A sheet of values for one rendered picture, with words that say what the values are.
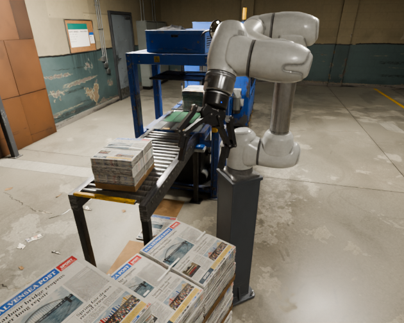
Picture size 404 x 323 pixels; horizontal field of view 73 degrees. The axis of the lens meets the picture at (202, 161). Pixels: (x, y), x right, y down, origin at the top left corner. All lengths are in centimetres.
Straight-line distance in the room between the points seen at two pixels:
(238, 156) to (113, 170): 81
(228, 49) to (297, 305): 189
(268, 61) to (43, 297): 93
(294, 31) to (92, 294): 123
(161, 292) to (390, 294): 187
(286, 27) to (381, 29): 923
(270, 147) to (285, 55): 75
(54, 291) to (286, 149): 115
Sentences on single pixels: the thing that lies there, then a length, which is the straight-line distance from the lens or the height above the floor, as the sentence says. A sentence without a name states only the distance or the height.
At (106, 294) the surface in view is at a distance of 95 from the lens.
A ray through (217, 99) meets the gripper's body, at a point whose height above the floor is 160.
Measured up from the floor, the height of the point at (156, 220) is 1.
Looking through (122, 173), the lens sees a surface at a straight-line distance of 182.
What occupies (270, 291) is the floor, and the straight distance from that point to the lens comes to 233.
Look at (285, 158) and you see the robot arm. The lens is 149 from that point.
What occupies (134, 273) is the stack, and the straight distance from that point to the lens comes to 131.
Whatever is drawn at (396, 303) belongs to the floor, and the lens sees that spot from 262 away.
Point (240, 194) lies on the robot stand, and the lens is 161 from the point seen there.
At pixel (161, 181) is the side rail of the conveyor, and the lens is 197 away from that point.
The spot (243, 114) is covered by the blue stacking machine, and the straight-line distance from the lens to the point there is 515.
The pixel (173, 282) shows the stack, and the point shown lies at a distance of 125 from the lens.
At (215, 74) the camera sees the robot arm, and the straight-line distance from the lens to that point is 81.
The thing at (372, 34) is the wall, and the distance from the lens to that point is 1046.
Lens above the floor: 178
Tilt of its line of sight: 26 degrees down
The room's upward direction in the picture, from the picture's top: straight up
